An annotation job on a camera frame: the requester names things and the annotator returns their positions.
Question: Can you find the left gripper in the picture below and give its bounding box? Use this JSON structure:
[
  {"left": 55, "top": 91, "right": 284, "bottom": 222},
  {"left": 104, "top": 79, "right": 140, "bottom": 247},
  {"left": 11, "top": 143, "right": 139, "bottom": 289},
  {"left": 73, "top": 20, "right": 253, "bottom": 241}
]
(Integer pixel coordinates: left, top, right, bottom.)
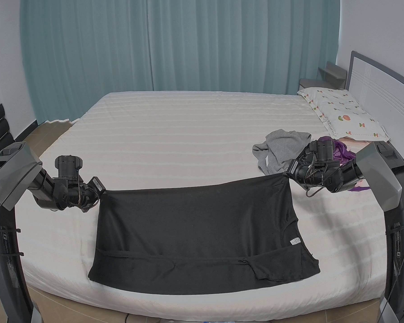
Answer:
[{"left": 77, "top": 177, "right": 106, "bottom": 211}]

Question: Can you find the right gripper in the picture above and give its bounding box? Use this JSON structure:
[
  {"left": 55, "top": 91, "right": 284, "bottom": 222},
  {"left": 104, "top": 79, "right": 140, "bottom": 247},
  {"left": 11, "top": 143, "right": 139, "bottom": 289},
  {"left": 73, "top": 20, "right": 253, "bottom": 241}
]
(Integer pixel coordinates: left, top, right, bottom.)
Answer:
[{"left": 287, "top": 159, "right": 315, "bottom": 184}]

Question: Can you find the black T-shirt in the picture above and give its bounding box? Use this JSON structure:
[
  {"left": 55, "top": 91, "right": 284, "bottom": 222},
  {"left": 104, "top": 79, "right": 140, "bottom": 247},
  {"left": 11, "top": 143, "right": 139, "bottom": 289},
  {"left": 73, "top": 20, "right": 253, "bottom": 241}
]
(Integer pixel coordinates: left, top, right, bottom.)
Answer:
[{"left": 88, "top": 173, "right": 321, "bottom": 296}]

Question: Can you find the bed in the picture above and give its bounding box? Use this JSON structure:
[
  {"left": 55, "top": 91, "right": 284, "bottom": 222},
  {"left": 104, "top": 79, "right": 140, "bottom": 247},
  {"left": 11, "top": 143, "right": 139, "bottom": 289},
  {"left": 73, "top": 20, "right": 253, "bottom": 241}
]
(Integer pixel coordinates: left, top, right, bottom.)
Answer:
[{"left": 12, "top": 51, "right": 404, "bottom": 317}]

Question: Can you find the grey garment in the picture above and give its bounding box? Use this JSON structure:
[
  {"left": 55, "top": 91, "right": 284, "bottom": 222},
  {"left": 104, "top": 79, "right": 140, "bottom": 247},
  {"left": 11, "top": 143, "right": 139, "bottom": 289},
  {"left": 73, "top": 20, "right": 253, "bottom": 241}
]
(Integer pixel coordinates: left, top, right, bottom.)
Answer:
[{"left": 252, "top": 130, "right": 312, "bottom": 176}]

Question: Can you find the purple garment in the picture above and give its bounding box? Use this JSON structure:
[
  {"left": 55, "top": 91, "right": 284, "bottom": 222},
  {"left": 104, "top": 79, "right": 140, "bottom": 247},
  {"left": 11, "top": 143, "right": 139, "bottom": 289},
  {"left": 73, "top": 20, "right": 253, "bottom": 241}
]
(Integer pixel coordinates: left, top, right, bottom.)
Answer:
[{"left": 333, "top": 140, "right": 371, "bottom": 193}]

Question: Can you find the white printed pillow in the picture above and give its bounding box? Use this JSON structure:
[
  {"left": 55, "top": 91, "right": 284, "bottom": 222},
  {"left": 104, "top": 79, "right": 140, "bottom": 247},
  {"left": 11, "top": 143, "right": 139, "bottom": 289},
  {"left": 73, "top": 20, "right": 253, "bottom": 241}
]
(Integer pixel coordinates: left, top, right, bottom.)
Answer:
[{"left": 297, "top": 87, "right": 390, "bottom": 140}]

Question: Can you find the grey bedside table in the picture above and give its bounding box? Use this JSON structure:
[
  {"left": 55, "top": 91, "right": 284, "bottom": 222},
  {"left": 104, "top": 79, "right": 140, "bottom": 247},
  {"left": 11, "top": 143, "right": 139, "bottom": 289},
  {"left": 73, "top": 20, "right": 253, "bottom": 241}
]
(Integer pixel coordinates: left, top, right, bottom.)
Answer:
[{"left": 300, "top": 62, "right": 348, "bottom": 89}]

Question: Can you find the blue-green curtain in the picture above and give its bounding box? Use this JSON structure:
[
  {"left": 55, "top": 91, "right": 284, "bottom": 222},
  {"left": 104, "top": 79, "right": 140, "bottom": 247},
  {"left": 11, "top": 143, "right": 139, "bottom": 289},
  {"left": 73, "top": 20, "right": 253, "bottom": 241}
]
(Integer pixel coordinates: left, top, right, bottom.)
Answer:
[
  {"left": 147, "top": 0, "right": 340, "bottom": 95},
  {"left": 20, "top": 0, "right": 154, "bottom": 125}
]

